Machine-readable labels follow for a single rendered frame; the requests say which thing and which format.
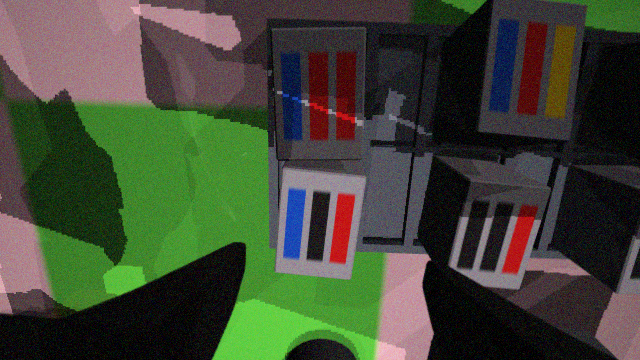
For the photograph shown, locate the dark grey cylinder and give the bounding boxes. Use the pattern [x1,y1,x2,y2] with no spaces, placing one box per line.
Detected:
[286,339,357,360]

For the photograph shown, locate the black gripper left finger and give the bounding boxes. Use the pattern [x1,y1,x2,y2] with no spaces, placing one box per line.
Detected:
[0,242,246,360]

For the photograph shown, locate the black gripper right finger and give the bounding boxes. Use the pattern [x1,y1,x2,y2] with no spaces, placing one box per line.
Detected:
[422,260,618,360]

